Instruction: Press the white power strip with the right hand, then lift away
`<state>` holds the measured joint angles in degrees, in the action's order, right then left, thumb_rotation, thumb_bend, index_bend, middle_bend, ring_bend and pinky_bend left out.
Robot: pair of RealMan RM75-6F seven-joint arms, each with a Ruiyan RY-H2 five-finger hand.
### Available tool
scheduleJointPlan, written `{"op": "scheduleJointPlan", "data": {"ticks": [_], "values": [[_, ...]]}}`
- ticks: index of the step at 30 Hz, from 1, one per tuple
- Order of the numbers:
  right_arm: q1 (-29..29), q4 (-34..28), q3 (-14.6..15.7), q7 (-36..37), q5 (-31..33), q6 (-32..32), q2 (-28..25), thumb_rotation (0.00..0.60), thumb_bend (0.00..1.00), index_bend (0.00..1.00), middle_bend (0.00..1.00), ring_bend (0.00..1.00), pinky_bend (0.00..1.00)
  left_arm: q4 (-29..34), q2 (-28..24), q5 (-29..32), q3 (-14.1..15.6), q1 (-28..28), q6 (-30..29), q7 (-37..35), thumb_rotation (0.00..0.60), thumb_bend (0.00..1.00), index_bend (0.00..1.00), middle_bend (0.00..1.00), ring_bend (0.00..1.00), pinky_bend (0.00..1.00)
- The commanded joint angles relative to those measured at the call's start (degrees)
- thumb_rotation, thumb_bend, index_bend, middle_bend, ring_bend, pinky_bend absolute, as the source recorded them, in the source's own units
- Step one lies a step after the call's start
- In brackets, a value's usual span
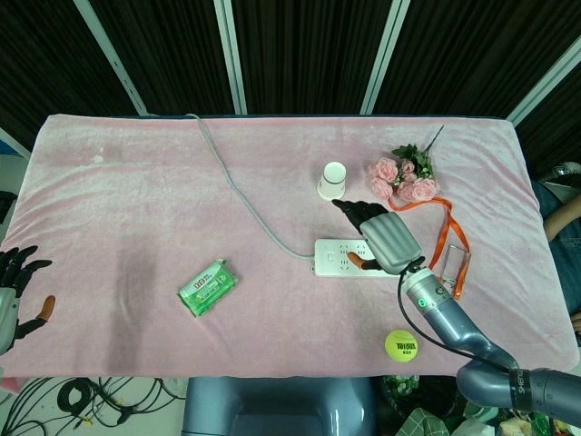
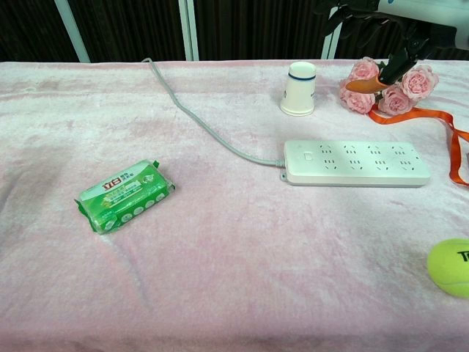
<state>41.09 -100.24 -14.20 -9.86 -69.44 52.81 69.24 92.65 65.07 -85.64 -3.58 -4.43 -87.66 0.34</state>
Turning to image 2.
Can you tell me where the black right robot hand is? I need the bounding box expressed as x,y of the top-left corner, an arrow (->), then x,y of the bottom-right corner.
322,1 -> 459,95

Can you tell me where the white power strip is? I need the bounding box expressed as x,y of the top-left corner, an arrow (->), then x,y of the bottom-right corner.
280,139 -> 432,188

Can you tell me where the pink artificial rose bouquet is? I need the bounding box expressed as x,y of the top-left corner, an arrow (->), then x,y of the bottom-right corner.
339,57 -> 440,115

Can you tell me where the orange ribbon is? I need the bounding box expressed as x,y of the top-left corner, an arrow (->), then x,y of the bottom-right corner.
368,108 -> 469,188

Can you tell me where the white paper cup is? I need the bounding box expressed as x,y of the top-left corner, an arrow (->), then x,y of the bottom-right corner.
279,61 -> 317,117

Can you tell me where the yellow-green tennis ball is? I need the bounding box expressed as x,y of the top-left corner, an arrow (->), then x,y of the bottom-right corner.
426,238 -> 469,298

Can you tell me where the pink fleece table cloth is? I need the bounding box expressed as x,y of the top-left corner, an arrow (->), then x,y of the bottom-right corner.
0,56 -> 469,352

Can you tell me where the green soap package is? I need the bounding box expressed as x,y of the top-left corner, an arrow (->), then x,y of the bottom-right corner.
74,158 -> 177,234

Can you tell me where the grey power strip cable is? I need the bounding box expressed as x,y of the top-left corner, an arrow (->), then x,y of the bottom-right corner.
141,57 -> 287,166

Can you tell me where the white double frame post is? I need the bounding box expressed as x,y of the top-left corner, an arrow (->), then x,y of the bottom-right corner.
177,0 -> 201,62

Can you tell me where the white slanted frame post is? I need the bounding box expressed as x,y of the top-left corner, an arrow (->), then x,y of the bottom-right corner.
53,0 -> 91,64

